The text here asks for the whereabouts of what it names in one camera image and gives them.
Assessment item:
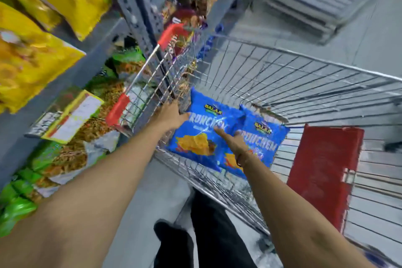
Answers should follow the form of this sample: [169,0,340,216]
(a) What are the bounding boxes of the person's left hand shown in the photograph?
[153,100,191,135]

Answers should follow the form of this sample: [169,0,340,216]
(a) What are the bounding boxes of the stack of green snack packets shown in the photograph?
[0,45,152,237]

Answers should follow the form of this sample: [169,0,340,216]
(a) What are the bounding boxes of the red cart seat flap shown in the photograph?
[286,124,365,232]

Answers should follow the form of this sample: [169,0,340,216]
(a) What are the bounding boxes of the person's black trousers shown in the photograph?
[153,187,259,268]

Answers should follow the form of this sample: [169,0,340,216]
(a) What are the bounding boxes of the person's left forearm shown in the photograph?
[0,120,167,268]

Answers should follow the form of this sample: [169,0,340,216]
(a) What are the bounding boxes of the wire shopping cart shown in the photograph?
[107,23,402,268]

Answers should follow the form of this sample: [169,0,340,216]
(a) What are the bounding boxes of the person's right hand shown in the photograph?
[214,126,252,167]

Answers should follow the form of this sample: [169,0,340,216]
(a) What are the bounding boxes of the grey metal shelf rack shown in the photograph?
[0,0,261,183]

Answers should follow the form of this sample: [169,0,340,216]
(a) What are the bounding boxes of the row of brown snack packets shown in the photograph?
[160,0,221,57]

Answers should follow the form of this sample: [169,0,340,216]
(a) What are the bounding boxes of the blue snack packet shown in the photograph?
[166,87,247,173]
[219,104,291,180]

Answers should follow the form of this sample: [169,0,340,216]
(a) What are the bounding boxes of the thread wristband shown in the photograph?
[235,150,253,168]

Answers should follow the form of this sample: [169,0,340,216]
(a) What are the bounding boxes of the person's right forearm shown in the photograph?
[240,153,376,268]

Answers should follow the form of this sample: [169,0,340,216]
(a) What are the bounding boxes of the red-ended cart handle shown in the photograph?
[105,23,186,128]

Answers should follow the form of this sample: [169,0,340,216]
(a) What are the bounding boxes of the yellow shelf price label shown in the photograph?
[24,89,104,145]

